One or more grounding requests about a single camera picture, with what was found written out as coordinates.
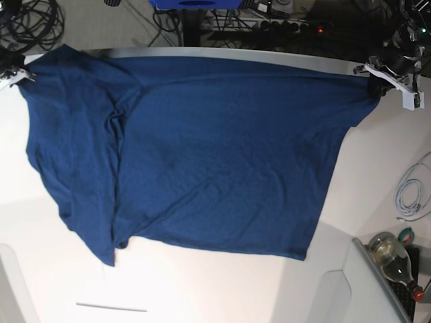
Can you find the blue plastic crate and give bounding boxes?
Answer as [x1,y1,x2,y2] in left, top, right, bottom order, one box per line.
[150,0,242,9]

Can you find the clear glass bottle red cap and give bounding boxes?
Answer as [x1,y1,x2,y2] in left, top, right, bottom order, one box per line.
[368,231,425,302]

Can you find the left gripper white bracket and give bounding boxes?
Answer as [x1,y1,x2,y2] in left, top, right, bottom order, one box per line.
[354,55,425,110]

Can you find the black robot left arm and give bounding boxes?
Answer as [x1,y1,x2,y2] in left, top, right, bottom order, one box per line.
[354,1,430,110]

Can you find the black power strip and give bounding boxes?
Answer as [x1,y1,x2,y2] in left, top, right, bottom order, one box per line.
[257,20,335,36]

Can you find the light blue coiled cable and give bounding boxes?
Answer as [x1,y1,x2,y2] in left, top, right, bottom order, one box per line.
[394,159,431,222]

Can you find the dark blue t-shirt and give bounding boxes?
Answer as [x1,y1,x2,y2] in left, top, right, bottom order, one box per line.
[19,46,378,266]

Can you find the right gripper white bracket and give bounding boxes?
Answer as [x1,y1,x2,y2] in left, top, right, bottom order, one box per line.
[0,66,36,90]

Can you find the black table leg post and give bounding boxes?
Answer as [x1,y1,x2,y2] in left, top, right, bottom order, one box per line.
[181,9,203,47]

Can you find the green tape roll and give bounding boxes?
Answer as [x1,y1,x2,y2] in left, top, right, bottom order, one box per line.
[398,227,415,246]

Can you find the black coiled floor cables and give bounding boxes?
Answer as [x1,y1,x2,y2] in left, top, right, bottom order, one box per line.
[0,0,66,55]

